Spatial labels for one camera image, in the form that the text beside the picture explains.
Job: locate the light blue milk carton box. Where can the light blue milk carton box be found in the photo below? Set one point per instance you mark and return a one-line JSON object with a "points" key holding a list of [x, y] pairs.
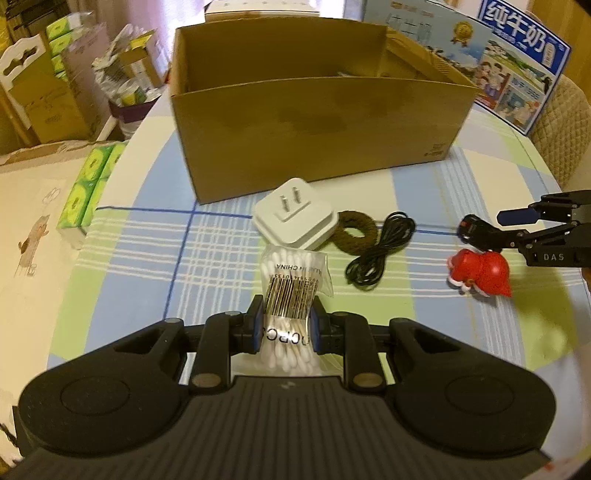
{"points": [[458, 39]]}

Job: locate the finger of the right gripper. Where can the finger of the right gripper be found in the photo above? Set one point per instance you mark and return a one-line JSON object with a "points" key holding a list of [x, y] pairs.
{"points": [[478, 233], [521, 216]]}

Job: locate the white power adapter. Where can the white power adapter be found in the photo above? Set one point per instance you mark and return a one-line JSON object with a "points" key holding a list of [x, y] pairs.
{"points": [[295, 216]]}

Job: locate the brown hair scrunchie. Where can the brown hair scrunchie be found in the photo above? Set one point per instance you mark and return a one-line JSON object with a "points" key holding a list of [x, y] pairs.
{"points": [[355, 233]]}

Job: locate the green tissue packs in carton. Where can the green tissue packs in carton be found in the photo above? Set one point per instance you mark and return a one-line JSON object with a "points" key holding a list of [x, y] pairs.
{"points": [[62, 33]]}

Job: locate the open brown carton with handle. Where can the open brown carton with handle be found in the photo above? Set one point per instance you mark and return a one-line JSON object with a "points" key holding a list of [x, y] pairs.
{"points": [[56, 109]]}

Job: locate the red Doraemon toy figure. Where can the red Doraemon toy figure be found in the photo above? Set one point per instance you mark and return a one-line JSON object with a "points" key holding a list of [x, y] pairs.
{"points": [[487, 273]]}

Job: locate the green tissue pack stack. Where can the green tissue pack stack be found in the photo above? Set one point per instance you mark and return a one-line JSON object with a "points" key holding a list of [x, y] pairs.
{"points": [[78, 211]]}

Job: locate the cotton swab bag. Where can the cotton swab bag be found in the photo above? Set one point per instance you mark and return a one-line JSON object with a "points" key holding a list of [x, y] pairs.
{"points": [[292, 295]]}

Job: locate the brown cardboard box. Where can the brown cardboard box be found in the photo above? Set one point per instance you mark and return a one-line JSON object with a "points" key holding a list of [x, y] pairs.
{"points": [[259, 101]]}

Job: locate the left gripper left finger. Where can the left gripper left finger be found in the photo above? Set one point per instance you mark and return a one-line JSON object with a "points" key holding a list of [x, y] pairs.
{"points": [[246, 329]]}

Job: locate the dark blue milk carton box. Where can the dark blue milk carton box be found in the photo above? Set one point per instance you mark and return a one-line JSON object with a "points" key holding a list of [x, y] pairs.
{"points": [[520, 67]]}

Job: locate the beige quilted chair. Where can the beige quilted chair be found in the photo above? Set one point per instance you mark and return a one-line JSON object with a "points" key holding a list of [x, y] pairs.
{"points": [[561, 133]]}

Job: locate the checkered bed sheet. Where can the checkered bed sheet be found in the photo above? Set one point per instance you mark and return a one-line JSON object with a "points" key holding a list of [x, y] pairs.
{"points": [[154, 251]]}

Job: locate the pink curtain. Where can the pink curtain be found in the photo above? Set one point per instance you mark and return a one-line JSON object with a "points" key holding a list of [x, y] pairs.
{"points": [[152, 27]]}

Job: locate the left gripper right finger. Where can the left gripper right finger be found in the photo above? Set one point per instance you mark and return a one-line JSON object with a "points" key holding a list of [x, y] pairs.
{"points": [[327, 330]]}

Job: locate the bin with crumpled papers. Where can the bin with crumpled papers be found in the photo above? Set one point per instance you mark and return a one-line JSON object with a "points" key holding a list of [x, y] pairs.
{"points": [[132, 74]]}

